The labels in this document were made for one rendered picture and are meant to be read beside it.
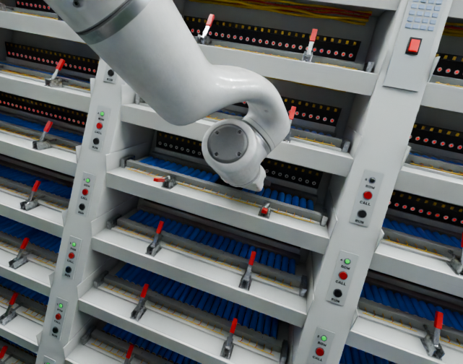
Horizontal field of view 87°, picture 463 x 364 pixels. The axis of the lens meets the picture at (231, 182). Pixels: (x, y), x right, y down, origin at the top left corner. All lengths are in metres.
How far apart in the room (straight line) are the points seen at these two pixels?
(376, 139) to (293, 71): 0.24
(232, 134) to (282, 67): 0.32
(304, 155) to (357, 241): 0.23
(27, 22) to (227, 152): 0.82
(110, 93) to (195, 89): 0.51
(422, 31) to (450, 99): 0.15
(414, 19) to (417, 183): 0.35
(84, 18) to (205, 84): 0.12
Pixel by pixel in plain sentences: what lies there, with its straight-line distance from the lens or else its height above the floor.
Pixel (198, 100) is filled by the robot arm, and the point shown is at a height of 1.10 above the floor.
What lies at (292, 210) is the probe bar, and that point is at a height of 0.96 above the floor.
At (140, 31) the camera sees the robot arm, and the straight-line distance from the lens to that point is 0.25.
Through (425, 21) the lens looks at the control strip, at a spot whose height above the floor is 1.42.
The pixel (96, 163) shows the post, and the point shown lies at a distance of 0.77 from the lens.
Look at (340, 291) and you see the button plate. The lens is 0.65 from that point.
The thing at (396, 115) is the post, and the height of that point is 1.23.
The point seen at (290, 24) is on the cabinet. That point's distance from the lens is 0.92.
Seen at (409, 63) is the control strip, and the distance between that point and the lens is 0.68.
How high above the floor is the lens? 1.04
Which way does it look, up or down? 4 degrees down
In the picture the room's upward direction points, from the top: 15 degrees clockwise
